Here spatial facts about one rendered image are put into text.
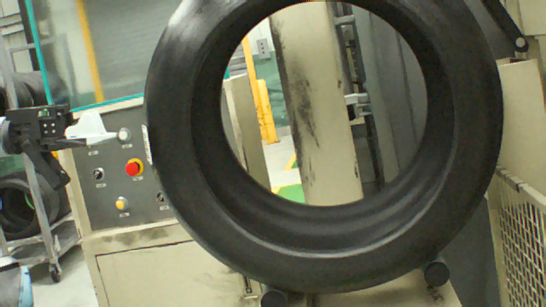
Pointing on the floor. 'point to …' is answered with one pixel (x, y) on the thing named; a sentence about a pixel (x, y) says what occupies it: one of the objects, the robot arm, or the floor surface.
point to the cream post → (316, 104)
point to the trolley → (31, 182)
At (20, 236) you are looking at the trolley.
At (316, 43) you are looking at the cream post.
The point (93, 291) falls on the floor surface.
